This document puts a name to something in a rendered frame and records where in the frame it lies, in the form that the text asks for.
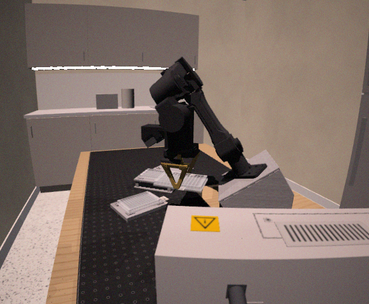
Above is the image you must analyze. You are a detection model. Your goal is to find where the light grey machine housing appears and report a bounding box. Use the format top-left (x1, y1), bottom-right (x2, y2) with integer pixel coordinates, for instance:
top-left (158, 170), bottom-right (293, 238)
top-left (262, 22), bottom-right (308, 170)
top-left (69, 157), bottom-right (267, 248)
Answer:
top-left (155, 205), bottom-right (369, 304)

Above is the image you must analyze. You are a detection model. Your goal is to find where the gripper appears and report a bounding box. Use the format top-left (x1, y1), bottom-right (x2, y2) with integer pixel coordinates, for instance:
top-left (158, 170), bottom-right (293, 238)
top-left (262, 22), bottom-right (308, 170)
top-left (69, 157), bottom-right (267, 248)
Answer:
top-left (161, 126), bottom-right (200, 189)

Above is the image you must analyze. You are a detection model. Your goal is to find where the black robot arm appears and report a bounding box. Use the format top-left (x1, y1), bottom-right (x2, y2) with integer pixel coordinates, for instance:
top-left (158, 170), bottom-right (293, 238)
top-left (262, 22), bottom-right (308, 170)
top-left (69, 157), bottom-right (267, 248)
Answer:
top-left (141, 57), bottom-right (267, 179)

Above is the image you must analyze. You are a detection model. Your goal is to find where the white well plate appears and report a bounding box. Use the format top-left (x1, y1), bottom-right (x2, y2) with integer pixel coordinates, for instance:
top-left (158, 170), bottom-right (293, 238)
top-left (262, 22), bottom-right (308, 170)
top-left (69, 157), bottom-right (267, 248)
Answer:
top-left (117, 191), bottom-right (162, 214)
top-left (153, 171), bottom-right (208, 193)
top-left (139, 168), bottom-right (164, 180)

